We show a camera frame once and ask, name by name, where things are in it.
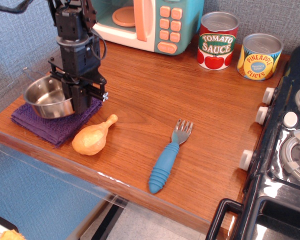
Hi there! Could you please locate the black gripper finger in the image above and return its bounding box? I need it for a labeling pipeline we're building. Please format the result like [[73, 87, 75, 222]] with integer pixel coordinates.
[[71, 85, 92, 114], [61, 82, 72, 100]]

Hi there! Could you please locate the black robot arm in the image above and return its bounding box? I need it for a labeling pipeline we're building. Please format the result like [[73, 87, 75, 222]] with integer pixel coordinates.
[[48, 0, 108, 114]]

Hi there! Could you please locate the pineapple slices can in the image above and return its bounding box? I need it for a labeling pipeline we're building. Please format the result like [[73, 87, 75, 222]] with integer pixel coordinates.
[[237, 33, 284, 81]]

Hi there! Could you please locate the folded purple cloth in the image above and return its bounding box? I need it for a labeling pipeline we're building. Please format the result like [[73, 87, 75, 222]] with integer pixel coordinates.
[[11, 98, 103, 148]]

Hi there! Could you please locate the black braided cable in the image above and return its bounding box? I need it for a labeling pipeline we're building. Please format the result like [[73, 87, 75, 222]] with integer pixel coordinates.
[[0, 0, 34, 15]]

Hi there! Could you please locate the orange furry object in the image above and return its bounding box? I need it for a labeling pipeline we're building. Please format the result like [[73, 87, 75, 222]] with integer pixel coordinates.
[[0, 229, 25, 240]]

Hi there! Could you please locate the blue handled metal fork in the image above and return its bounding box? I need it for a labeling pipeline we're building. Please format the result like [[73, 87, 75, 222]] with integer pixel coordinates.
[[148, 119, 194, 194]]

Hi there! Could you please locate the black toy stove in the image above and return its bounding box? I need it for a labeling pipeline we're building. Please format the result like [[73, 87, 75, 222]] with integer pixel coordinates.
[[206, 46, 300, 240]]

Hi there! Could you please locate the toy chicken drumstick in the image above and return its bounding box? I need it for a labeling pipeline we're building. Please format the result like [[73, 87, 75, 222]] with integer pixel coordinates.
[[72, 114, 118, 156]]

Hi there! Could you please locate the small stainless steel pot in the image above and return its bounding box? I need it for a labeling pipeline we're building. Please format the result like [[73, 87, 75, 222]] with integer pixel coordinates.
[[23, 67, 75, 119]]

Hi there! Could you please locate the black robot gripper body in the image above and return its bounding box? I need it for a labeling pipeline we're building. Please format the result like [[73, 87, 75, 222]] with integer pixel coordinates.
[[48, 34, 109, 102]]

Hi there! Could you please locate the tomato sauce can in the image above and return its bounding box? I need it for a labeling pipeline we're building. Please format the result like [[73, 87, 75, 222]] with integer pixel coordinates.
[[197, 11, 239, 70]]

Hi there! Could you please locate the teal toy microwave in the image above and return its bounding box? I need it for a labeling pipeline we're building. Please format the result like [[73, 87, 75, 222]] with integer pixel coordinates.
[[91, 0, 204, 56]]

